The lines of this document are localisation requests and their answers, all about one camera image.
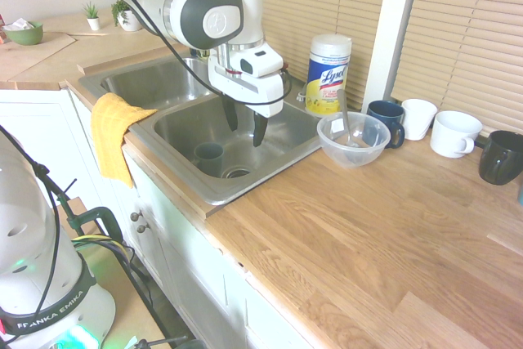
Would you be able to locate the thin wooden board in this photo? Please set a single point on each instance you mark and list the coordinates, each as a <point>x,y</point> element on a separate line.
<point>32,52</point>

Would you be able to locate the dark green clamp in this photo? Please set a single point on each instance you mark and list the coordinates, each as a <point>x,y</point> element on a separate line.
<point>96,214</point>

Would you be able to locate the green bowl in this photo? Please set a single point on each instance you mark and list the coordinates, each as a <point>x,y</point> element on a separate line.
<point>24,36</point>

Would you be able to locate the white crumpled paper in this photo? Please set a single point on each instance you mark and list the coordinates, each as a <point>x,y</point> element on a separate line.
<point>22,24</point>

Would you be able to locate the clear plastic bowl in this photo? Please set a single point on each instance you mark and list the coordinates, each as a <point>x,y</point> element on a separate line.
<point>367,153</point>

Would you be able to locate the navy blue mug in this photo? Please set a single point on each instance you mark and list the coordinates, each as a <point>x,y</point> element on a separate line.
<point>386,114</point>

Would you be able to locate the white window frame post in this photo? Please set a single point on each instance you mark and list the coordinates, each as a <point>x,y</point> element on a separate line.
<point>392,38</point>

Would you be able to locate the black mug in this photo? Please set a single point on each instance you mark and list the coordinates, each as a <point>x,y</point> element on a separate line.
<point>500,161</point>

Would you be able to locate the teal mug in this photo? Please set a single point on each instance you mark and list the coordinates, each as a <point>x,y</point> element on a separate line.
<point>521,194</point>

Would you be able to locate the bushy plant in white pot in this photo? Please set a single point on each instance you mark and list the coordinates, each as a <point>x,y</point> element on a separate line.
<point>128,22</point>

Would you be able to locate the round metal cabinet knob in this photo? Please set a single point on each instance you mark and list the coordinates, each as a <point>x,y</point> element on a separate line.
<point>135,216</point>
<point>141,229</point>

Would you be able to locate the yellow dish cloth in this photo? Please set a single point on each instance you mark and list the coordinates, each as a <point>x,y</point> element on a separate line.
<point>108,136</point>

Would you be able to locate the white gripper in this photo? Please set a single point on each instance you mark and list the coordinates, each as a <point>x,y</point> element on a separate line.
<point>245,91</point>

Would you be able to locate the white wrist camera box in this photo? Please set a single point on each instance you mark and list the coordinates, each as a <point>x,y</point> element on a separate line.
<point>261,62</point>

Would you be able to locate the dark green plastic cup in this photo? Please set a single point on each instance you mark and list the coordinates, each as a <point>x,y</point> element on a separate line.
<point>208,159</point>

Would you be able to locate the small plant in white pot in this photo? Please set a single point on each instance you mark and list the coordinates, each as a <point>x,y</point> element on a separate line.
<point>93,22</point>

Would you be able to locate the white kitchen cabinet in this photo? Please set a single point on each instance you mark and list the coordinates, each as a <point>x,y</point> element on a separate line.
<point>180,251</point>

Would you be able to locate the metal spoon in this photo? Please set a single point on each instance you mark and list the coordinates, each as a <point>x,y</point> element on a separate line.
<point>345,112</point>

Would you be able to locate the Lysol wipes canister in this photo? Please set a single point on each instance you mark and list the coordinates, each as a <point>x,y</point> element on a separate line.
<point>327,79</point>

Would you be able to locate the metal sink drain strainer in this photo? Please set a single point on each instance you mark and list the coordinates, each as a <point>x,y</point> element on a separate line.
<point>236,173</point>

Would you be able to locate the stainless steel double sink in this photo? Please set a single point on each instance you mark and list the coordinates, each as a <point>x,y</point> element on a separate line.
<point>184,128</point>

